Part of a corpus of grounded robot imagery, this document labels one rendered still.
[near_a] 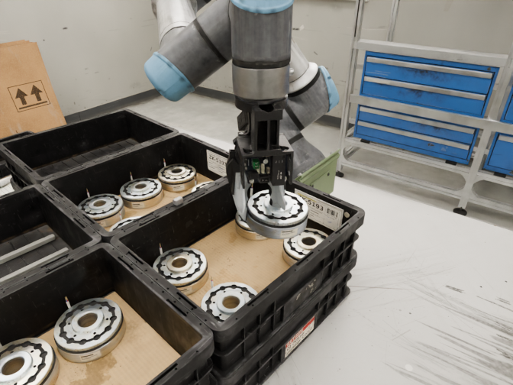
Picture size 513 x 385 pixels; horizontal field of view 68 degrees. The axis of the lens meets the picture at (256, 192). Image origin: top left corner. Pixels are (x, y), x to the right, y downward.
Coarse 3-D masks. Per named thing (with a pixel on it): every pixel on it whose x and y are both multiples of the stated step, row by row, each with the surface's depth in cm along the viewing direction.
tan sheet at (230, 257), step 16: (208, 240) 83; (224, 240) 83; (240, 240) 83; (272, 240) 83; (208, 256) 79; (224, 256) 79; (240, 256) 79; (256, 256) 79; (272, 256) 79; (208, 272) 75; (224, 272) 75; (240, 272) 75; (256, 272) 75; (272, 272) 75; (208, 288) 71; (256, 288) 71
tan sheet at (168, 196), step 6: (198, 174) 109; (198, 180) 106; (204, 180) 106; (210, 180) 106; (168, 192) 100; (174, 192) 100; (180, 192) 100; (186, 192) 100; (168, 198) 98; (174, 198) 98; (156, 204) 95; (162, 204) 95; (126, 210) 93; (132, 210) 93; (138, 210) 93; (144, 210) 93; (150, 210) 93; (126, 216) 91; (132, 216) 91; (108, 228) 87
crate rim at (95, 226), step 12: (144, 144) 102; (156, 144) 103; (204, 144) 102; (120, 156) 96; (84, 168) 90; (48, 180) 85; (216, 180) 85; (60, 192) 81; (192, 192) 81; (72, 204) 77; (168, 204) 77; (84, 216) 74; (144, 216) 74; (96, 228) 70; (120, 228) 70; (108, 240) 69
